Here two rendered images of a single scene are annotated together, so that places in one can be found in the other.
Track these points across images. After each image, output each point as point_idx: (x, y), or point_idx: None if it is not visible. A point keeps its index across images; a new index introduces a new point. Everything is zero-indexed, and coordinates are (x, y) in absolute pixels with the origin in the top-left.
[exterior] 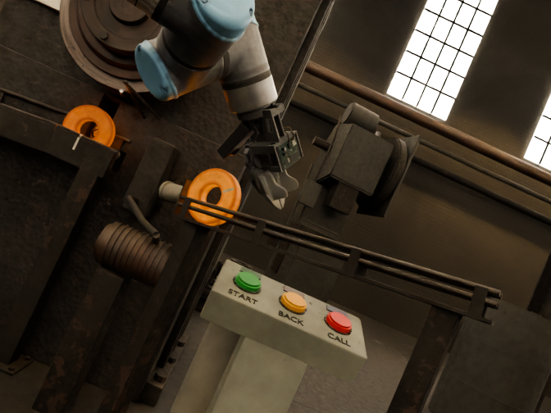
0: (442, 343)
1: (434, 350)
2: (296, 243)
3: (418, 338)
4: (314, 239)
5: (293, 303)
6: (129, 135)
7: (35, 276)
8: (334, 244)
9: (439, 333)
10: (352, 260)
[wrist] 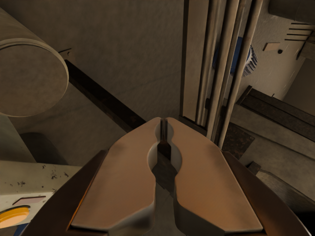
0: (162, 163)
1: (157, 158)
2: (204, 43)
3: (160, 152)
4: (213, 78)
5: (1, 227)
6: None
7: None
8: (208, 110)
9: (166, 165)
10: (194, 129)
